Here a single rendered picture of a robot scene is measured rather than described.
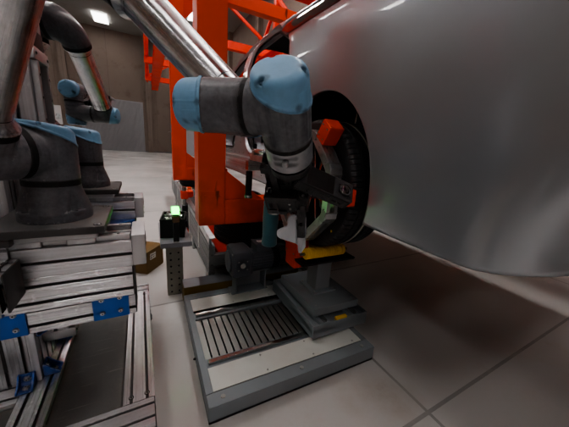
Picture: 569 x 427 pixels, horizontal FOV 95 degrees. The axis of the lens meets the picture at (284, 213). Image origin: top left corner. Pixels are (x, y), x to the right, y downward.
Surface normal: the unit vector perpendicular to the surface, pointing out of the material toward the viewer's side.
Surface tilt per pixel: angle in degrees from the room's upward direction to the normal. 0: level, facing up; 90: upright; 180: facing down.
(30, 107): 90
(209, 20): 90
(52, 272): 90
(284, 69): 42
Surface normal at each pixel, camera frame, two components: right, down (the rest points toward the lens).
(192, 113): -0.28, 0.60
